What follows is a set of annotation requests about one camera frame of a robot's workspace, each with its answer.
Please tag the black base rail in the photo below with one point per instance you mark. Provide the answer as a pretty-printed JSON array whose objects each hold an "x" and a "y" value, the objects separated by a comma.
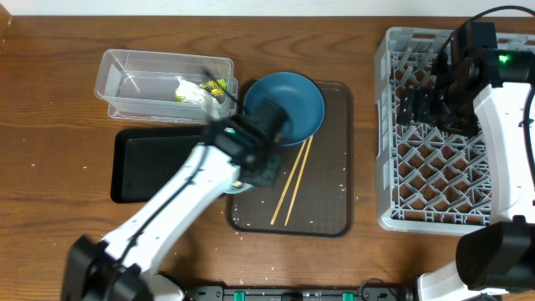
[{"x": 370, "y": 291}]

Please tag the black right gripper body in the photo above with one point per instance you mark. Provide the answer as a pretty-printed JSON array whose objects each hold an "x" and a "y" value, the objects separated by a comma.
[{"x": 430, "y": 107}]

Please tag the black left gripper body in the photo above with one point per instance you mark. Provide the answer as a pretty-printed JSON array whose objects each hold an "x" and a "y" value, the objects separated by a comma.
[{"x": 267, "y": 172}]

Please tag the black plastic bin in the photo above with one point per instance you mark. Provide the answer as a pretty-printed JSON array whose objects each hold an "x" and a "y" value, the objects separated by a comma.
[{"x": 145, "y": 159}]

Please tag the light blue bowl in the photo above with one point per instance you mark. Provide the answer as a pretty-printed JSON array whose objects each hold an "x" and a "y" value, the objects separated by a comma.
[{"x": 237, "y": 187}]

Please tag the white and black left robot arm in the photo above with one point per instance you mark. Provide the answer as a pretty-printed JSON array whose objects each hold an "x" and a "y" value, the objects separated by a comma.
[{"x": 125, "y": 263}]

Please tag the white tissue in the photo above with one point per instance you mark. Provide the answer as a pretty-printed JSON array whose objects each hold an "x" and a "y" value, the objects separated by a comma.
[{"x": 190, "y": 93}]

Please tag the wooden chopstick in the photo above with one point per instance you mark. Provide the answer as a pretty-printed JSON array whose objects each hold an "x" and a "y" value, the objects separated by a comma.
[
  {"x": 298, "y": 182},
  {"x": 287, "y": 184}
]

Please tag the clear plastic bin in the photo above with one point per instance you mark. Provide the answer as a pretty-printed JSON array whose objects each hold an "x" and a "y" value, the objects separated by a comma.
[{"x": 140, "y": 85}]

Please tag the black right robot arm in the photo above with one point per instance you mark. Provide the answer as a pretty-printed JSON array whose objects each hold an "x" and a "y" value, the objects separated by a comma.
[{"x": 491, "y": 92}]

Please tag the yellow green snack wrapper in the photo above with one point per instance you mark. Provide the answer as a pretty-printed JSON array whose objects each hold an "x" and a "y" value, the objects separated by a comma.
[{"x": 216, "y": 87}]

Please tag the dark blue plate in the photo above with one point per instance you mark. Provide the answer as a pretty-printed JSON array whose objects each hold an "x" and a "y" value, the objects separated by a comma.
[{"x": 299, "y": 96}]

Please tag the dark brown serving tray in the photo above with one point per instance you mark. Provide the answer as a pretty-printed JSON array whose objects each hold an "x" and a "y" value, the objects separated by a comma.
[{"x": 324, "y": 205}]

